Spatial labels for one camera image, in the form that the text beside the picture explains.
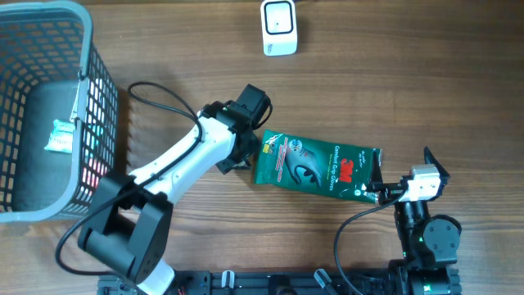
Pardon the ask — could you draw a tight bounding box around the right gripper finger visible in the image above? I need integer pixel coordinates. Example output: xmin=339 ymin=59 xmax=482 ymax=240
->
xmin=423 ymin=147 xmax=450 ymax=180
xmin=369 ymin=151 xmax=383 ymax=185

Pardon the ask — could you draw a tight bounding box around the green 3M gloves packet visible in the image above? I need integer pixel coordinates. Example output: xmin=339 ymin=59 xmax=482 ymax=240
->
xmin=254 ymin=130 xmax=382 ymax=203

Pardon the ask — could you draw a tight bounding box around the light green tissue packet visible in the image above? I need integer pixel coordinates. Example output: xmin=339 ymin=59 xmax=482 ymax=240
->
xmin=44 ymin=120 xmax=75 ymax=154

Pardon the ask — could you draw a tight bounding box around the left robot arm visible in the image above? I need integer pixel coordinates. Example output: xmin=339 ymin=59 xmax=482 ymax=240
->
xmin=78 ymin=84 xmax=272 ymax=294

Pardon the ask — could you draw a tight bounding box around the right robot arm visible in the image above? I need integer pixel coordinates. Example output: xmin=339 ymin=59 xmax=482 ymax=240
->
xmin=367 ymin=147 xmax=463 ymax=295

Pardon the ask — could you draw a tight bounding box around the white barcode scanner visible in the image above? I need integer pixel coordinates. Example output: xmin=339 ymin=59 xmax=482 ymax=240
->
xmin=260 ymin=0 xmax=298 ymax=57

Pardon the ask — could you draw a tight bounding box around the grey plastic shopping basket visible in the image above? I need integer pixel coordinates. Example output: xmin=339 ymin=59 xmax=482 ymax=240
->
xmin=1 ymin=1 xmax=119 ymax=224

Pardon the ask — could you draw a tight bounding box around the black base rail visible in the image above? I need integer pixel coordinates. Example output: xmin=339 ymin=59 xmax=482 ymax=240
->
xmin=97 ymin=268 xmax=463 ymax=295

